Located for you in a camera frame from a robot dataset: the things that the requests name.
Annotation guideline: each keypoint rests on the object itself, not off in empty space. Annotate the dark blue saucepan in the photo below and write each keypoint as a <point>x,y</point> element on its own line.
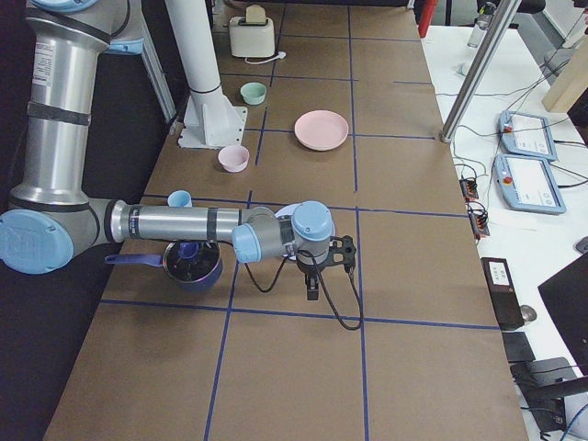
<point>194,275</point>

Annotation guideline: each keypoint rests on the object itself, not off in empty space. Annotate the blue scoop in saucepan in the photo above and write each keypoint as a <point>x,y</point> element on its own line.
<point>188,250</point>

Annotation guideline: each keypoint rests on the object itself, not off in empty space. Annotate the small blue cup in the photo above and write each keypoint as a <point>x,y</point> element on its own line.
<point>179,199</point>

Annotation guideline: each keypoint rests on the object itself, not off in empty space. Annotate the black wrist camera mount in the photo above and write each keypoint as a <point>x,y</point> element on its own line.
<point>342,252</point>

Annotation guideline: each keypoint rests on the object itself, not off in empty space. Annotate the pink bowl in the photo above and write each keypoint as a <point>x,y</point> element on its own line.
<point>234,158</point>

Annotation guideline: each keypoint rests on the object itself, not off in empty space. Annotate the lower orange connector board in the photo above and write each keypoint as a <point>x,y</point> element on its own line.
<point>478,218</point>

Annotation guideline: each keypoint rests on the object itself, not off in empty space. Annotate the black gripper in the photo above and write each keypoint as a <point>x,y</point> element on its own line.
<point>307,266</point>

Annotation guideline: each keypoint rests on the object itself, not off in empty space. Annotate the wooden board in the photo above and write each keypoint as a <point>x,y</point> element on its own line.
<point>570,66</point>

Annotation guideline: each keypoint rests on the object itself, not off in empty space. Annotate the aluminium frame post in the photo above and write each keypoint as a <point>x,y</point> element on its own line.
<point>502,18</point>

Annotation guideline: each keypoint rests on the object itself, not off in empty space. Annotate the bread slice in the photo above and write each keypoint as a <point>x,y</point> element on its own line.
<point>255,15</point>

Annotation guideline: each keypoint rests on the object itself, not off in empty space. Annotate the black monitor corner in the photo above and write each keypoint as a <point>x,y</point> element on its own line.
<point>565,298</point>

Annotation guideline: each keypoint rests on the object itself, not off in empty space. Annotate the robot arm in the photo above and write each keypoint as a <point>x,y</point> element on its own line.
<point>50,220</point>

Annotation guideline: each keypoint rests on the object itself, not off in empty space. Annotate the blue plate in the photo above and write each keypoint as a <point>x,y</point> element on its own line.
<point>286,212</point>

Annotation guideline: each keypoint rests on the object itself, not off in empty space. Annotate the lower teach pendant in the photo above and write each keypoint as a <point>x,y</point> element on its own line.
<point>527,184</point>

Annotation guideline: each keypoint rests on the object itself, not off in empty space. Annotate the water bottle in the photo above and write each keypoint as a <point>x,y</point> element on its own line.
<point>481,24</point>

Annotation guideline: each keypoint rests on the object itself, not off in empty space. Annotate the black stand bracket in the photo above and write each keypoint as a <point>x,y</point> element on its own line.
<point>555,395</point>

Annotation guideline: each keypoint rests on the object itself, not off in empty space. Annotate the upper orange connector board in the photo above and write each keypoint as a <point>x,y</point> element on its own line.
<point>469,188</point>

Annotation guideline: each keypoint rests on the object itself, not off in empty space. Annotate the white pole with base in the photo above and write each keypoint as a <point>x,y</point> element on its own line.
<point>210,121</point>

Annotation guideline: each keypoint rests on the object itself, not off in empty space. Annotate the green bowl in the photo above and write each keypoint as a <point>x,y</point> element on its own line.
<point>253,93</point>

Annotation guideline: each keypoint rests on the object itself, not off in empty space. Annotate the black box with label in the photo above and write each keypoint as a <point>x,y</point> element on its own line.
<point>502,293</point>

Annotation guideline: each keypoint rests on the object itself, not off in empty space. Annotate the orange connector board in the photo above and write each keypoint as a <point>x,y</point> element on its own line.
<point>469,188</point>
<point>478,218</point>

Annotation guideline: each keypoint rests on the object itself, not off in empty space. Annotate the upper teach pendant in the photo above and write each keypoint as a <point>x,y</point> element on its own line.
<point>526,134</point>

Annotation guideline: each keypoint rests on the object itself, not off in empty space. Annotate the pink plate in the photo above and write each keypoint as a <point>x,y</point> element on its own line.
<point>321,130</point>

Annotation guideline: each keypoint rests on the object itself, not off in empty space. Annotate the cream toaster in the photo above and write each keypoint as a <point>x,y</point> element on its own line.
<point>251,40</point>

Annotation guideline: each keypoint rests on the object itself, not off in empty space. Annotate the teach pendant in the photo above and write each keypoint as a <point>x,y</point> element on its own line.
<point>527,184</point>
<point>526,134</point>

